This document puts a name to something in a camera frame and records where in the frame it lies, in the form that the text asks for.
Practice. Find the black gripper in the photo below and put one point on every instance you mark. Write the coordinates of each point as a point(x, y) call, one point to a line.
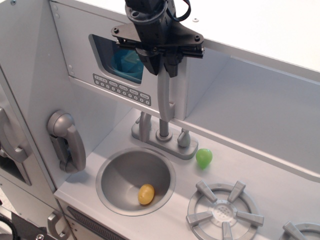
point(155, 34)

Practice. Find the white microwave door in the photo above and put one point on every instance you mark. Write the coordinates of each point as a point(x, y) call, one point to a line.
point(84, 30)

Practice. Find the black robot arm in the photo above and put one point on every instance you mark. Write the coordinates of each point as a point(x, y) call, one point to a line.
point(150, 5)

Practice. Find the blue plastic bowl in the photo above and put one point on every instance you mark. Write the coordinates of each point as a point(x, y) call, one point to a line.
point(127, 63)

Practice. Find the grey toy faucet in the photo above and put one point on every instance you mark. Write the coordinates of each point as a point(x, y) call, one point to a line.
point(159, 134)

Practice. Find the green plastic pear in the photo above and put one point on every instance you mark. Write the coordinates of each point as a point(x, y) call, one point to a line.
point(204, 157)

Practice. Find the white toy kitchen cabinet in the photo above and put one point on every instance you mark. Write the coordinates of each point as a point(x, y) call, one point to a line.
point(253, 100)

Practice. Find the round silver sink basin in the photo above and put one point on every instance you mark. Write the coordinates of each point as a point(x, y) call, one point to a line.
point(121, 176)

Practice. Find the grey toy telephone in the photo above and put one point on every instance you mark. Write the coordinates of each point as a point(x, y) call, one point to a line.
point(67, 142)

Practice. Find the yellow plastic lemon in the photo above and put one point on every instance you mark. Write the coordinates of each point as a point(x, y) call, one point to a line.
point(146, 194)

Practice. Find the grey stove burner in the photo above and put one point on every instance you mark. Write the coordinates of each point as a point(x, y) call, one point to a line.
point(300, 231)
point(223, 211)

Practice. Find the grey fridge door handle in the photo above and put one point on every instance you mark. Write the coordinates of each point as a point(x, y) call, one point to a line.
point(12, 140)

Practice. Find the grey oven door handle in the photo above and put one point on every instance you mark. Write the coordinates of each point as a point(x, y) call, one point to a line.
point(58, 226)

